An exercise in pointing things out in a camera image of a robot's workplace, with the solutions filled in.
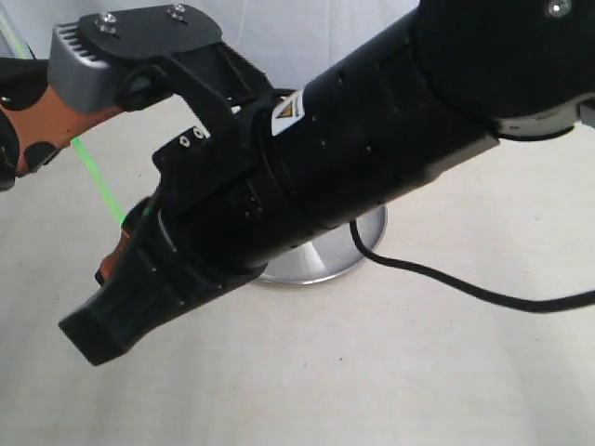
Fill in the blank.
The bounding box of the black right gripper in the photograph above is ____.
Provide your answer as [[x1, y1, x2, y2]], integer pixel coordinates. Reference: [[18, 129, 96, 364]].
[[59, 126, 316, 366]]

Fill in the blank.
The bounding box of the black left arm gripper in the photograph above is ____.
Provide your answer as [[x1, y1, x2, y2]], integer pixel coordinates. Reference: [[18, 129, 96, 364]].
[[1, 58, 121, 191]]

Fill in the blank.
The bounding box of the green translucent straw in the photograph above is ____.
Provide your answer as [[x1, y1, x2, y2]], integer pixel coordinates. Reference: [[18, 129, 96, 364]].
[[71, 138, 125, 226]]

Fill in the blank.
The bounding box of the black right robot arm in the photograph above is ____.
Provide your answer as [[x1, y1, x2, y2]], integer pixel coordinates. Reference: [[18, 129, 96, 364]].
[[96, 1, 594, 308]]

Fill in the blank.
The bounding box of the round metal stand base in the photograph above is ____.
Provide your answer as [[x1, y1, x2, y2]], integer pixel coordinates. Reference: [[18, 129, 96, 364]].
[[258, 205, 388, 285]]

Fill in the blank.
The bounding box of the white fabric backdrop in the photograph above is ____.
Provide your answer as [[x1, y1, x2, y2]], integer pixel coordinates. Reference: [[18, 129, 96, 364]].
[[2, 0, 417, 87]]

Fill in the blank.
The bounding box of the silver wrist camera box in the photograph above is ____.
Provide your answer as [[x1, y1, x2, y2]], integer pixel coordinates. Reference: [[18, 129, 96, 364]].
[[47, 22, 116, 114]]

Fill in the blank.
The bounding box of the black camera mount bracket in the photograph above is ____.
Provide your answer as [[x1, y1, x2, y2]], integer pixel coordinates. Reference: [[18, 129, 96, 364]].
[[77, 5, 273, 135]]

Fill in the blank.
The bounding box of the black cable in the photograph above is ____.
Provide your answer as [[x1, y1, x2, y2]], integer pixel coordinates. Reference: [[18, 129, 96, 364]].
[[349, 217, 595, 315]]

